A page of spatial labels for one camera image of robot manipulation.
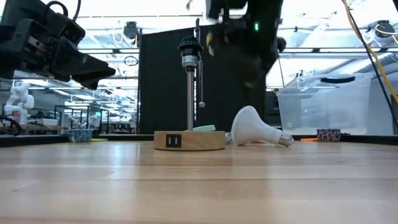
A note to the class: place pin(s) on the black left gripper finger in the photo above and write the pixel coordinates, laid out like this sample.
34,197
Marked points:
93,84
77,62

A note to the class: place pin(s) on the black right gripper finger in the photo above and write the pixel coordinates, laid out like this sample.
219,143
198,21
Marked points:
256,73

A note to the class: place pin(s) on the white flood lightbulb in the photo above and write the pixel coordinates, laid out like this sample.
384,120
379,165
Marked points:
252,127

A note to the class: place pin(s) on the wooden base table lamp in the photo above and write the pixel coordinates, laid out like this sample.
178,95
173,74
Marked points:
189,140

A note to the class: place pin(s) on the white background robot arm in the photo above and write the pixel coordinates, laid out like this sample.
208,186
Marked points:
20,99

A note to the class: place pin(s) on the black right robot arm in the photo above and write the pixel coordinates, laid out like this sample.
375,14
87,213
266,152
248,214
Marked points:
264,9

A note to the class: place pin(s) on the black equipment box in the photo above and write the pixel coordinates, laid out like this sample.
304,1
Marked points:
273,109

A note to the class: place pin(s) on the black screen panel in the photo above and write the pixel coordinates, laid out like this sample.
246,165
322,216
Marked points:
224,102
161,93

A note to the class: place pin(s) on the blue patterned bowl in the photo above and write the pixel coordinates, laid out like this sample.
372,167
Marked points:
80,136

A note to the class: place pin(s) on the yellow-green flat pad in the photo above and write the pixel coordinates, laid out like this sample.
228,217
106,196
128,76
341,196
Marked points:
99,140

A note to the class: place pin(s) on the red white packet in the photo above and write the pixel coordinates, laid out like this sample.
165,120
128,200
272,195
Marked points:
257,142

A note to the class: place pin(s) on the clear plastic storage bin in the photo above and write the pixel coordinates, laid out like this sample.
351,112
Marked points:
323,105

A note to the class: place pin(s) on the mint green lid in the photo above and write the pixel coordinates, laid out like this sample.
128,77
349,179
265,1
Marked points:
205,127

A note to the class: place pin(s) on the orange flat pad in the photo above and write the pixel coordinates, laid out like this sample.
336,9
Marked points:
309,140

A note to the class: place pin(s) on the dark patterned bowl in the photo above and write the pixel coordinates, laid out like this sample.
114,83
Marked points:
328,135

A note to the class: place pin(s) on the black metal frame rack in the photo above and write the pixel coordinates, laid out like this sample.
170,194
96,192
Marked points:
88,107

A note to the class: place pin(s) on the black table edge rail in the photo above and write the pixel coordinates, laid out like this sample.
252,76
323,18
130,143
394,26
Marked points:
46,140

